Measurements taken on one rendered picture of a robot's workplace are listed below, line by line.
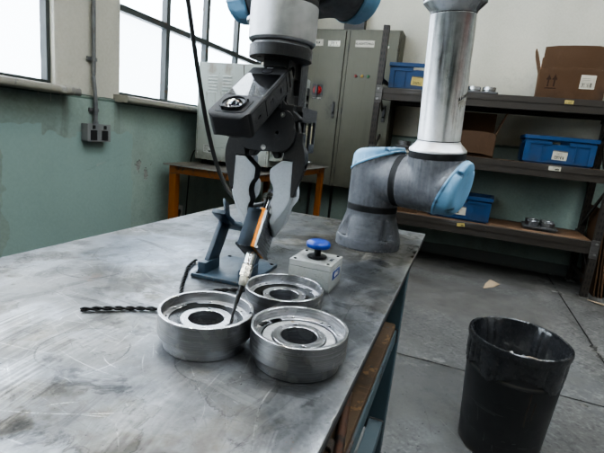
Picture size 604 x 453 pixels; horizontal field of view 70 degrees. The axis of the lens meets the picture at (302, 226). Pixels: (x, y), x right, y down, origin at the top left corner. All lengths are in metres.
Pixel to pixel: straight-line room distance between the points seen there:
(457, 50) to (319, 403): 0.68
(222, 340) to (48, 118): 1.98
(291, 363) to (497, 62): 4.22
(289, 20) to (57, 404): 0.42
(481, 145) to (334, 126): 1.39
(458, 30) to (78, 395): 0.81
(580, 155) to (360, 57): 2.04
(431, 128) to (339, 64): 3.57
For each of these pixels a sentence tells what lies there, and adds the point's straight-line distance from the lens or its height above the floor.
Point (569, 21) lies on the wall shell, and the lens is 4.64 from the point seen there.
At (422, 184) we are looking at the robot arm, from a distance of 0.91.
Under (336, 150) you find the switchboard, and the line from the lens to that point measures 4.38.
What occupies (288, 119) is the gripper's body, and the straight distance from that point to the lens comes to 0.48.
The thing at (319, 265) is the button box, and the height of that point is 0.84.
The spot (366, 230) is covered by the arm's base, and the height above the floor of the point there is 0.85.
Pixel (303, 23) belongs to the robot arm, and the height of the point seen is 1.15.
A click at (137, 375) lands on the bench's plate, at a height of 0.80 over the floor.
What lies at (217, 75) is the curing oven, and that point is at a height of 1.35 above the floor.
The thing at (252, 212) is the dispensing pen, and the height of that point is 0.95.
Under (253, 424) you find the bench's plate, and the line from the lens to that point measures 0.40.
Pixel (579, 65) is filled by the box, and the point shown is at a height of 1.75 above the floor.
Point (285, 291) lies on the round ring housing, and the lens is 0.60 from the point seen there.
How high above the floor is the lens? 1.04
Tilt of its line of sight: 12 degrees down
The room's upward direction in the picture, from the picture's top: 6 degrees clockwise
